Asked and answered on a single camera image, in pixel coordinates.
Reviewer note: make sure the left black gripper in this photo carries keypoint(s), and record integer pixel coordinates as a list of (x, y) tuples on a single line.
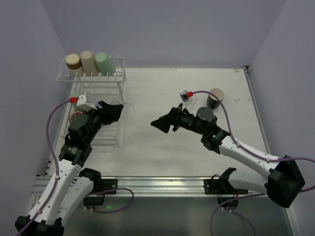
[(101, 113)]

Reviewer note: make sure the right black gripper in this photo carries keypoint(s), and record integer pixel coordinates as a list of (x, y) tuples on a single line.
[(175, 120)]

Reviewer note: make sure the clear faceted glass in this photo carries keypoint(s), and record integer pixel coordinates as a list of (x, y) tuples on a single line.
[(128, 110)]

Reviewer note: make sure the red cup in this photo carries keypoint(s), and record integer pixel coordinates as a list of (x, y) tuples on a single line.
[(74, 114)]

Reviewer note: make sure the green cup shelf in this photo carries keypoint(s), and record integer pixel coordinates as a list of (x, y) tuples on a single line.
[(105, 65), (74, 95)]

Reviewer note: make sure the black mug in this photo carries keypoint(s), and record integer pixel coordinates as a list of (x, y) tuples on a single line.
[(214, 98)]

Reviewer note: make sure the lavender cup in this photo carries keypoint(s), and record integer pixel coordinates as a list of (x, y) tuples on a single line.
[(95, 103)]

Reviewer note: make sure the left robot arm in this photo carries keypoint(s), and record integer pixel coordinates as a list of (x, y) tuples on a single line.
[(67, 188)]

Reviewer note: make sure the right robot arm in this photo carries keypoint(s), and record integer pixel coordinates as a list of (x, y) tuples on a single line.
[(278, 178)]

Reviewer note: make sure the beige cup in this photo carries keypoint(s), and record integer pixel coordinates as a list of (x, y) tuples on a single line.
[(89, 64)]

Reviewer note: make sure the brown and cream cup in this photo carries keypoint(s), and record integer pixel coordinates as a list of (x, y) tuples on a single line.
[(74, 65)]

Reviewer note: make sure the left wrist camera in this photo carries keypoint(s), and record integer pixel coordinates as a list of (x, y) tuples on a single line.
[(84, 101)]

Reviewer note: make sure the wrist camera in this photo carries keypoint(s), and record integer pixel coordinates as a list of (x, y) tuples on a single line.
[(186, 98), (84, 101)]

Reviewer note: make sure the white wire dish rack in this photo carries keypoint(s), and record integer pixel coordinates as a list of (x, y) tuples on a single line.
[(106, 88)]

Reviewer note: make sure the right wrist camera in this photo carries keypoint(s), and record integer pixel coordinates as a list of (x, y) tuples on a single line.
[(186, 98)]

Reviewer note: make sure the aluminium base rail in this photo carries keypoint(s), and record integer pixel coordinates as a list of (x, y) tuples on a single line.
[(167, 186)]

